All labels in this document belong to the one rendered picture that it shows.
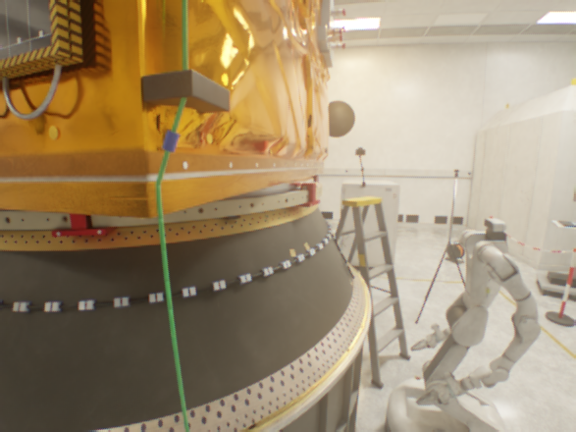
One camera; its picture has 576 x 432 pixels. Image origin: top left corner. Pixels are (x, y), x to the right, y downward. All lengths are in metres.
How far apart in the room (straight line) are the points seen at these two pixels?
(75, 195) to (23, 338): 0.51
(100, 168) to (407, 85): 8.75
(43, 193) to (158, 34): 0.29
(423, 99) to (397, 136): 1.25
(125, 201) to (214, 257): 0.44
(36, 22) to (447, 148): 8.87
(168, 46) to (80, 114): 0.14
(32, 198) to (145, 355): 0.44
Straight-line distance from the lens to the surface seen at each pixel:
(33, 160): 0.53
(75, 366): 0.83
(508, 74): 9.91
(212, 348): 0.78
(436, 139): 8.90
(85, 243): 0.83
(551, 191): 6.26
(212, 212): 0.77
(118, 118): 0.39
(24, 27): 0.47
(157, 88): 0.36
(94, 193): 0.44
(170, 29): 0.42
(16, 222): 0.89
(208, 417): 0.81
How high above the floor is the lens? 1.81
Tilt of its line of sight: 11 degrees down
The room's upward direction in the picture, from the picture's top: straight up
